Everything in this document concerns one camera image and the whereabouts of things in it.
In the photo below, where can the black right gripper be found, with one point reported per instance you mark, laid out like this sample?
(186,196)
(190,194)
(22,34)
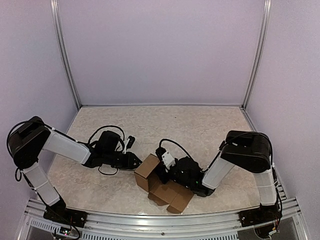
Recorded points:
(159,171)

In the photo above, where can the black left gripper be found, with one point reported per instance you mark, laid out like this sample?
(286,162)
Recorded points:
(129,163)

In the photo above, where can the brown cardboard box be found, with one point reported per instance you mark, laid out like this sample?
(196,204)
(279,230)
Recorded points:
(171,194)

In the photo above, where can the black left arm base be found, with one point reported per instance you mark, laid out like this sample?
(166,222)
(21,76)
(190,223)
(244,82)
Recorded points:
(59,213)

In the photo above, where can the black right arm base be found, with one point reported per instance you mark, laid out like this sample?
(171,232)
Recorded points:
(260,215)

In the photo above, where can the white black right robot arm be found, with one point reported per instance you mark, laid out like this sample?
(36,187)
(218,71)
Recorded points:
(249,150)

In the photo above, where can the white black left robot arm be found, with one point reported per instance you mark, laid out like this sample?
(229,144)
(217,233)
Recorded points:
(27,139)

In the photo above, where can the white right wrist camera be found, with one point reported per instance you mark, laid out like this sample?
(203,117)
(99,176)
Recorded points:
(165,157)

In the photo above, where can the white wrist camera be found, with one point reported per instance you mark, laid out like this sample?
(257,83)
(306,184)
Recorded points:
(128,143)
(165,157)

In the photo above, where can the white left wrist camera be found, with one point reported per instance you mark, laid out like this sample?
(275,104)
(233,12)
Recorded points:
(128,143)

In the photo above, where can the front aluminium frame rail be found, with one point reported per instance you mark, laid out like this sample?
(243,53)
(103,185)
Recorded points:
(112,226)

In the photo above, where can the left aluminium frame post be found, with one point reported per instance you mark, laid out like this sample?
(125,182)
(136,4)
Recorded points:
(54,5)

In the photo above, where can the aluminium frame post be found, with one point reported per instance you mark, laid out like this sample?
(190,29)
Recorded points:
(258,53)
(54,5)

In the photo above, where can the right aluminium frame post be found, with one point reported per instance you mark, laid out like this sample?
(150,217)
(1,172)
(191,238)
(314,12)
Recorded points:
(258,53)

